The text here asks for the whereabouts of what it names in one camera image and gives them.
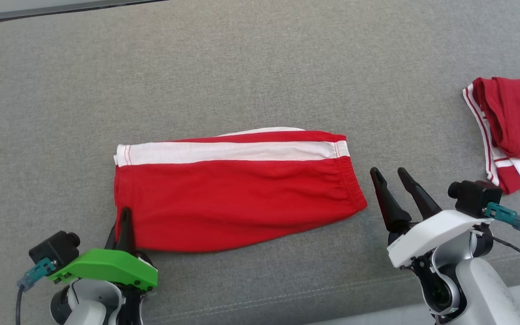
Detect teal left camera connector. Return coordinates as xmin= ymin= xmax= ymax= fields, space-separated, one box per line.
xmin=17 ymin=258 xmax=58 ymax=292

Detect grey fabric sofa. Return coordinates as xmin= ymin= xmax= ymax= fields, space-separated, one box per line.
xmin=0 ymin=0 xmax=520 ymax=325

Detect teal camera connector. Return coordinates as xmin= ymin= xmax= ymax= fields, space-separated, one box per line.
xmin=17 ymin=258 xmax=58 ymax=292
xmin=484 ymin=202 xmax=520 ymax=231

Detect teal right camera connector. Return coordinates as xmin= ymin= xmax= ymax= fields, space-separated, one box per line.
xmin=484 ymin=202 xmax=520 ymax=231

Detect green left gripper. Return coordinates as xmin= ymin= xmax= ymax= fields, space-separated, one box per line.
xmin=47 ymin=207 xmax=158 ymax=292

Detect black left camera cable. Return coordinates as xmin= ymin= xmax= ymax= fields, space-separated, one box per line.
xmin=14 ymin=284 xmax=26 ymax=325

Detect red Bulls 23 shorts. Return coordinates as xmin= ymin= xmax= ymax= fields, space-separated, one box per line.
xmin=114 ymin=127 xmax=368 ymax=253

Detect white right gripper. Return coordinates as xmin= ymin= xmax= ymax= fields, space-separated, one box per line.
xmin=370 ymin=167 xmax=495 ymax=269

